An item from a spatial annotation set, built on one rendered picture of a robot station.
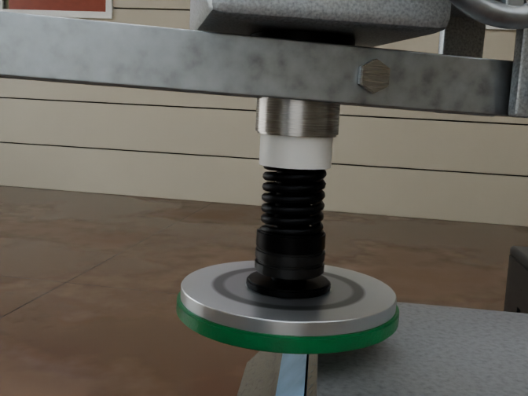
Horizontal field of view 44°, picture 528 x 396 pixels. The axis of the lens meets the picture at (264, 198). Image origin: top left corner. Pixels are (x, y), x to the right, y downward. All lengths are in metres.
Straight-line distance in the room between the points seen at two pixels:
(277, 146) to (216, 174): 6.33
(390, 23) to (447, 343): 0.34
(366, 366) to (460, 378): 0.08
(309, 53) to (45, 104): 7.10
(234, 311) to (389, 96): 0.23
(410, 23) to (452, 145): 6.17
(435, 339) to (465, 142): 6.04
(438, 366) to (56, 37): 0.45
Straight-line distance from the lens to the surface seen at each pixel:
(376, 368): 0.63
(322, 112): 0.60
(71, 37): 0.56
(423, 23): 0.55
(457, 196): 6.76
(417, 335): 0.72
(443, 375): 0.63
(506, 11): 0.52
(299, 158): 0.60
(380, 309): 0.60
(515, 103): 0.62
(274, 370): 0.71
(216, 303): 0.59
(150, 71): 0.55
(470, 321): 0.79
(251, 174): 6.84
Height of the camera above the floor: 1.08
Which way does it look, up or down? 8 degrees down
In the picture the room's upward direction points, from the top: 3 degrees clockwise
